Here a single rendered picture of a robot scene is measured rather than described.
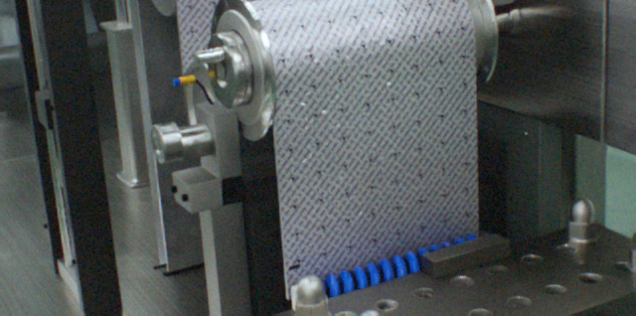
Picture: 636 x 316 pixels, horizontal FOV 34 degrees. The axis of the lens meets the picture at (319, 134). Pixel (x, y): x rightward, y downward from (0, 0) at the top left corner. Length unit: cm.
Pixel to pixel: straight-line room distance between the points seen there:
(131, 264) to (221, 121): 48
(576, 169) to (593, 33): 36
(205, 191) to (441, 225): 26
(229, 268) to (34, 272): 46
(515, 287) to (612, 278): 10
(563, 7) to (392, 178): 26
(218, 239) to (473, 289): 27
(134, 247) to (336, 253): 53
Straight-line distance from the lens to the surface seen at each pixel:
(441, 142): 111
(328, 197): 106
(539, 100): 119
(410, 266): 110
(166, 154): 106
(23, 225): 170
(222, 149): 107
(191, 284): 141
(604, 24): 110
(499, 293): 105
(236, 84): 101
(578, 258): 113
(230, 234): 111
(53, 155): 140
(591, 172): 145
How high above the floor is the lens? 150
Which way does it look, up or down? 18 degrees down
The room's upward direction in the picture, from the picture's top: 4 degrees counter-clockwise
